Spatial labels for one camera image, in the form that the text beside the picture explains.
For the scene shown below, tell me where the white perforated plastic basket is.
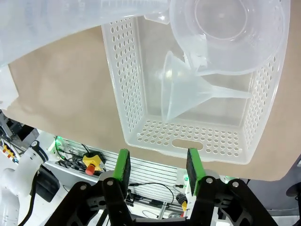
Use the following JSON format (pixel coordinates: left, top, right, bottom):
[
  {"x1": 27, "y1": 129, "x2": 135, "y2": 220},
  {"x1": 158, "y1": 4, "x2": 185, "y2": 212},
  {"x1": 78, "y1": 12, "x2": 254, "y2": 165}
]
[{"x1": 101, "y1": 16, "x2": 286, "y2": 165}]

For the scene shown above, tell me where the empty clear measuring jug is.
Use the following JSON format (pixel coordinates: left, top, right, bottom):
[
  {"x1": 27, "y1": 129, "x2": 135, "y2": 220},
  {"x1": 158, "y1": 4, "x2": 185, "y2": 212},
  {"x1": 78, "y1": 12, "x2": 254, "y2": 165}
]
[{"x1": 168, "y1": 0, "x2": 290, "y2": 76}]

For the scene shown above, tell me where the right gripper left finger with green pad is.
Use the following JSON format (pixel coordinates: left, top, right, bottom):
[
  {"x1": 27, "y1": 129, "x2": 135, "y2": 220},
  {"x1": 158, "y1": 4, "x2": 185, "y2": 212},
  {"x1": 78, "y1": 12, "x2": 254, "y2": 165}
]
[{"x1": 44, "y1": 148, "x2": 135, "y2": 226}]

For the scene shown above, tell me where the translucent plastic conical flask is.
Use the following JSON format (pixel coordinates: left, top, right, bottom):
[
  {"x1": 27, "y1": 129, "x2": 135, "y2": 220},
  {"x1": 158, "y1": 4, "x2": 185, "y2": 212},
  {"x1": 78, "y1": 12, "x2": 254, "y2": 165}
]
[{"x1": 0, "y1": 0, "x2": 171, "y2": 109}]

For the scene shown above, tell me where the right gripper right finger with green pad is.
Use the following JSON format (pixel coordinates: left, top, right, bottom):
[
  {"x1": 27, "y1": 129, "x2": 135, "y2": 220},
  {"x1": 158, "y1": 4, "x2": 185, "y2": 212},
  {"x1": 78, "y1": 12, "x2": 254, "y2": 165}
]
[{"x1": 186, "y1": 147, "x2": 278, "y2": 226}]

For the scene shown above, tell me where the thin black cable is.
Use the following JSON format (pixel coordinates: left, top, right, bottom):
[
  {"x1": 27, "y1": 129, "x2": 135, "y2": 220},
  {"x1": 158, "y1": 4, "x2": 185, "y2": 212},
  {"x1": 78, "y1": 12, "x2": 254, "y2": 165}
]
[{"x1": 128, "y1": 182, "x2": 175, "y2": 206}]

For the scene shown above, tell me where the black round stand base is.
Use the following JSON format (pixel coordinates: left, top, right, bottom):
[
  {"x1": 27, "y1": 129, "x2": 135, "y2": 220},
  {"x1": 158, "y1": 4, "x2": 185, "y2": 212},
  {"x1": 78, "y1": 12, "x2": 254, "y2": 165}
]
[{"x1": 285, "y1": 183, "x2": 301, "y2": 199}]

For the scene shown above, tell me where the translucent plastic funnel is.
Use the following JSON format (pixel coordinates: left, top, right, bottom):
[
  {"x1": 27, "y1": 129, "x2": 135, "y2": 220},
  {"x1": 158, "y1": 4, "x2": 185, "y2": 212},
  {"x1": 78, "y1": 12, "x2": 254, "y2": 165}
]
[{"x1": 161, "y1": 50, "x2": 252, "y2": 123}]

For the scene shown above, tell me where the yellow emergency stop button box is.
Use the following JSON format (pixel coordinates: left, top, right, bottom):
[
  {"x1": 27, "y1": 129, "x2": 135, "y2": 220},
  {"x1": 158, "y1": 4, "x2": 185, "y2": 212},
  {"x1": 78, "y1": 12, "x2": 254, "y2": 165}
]
[{"x1": 82, "y1": 153, "x2": 105, "y2": 176}]

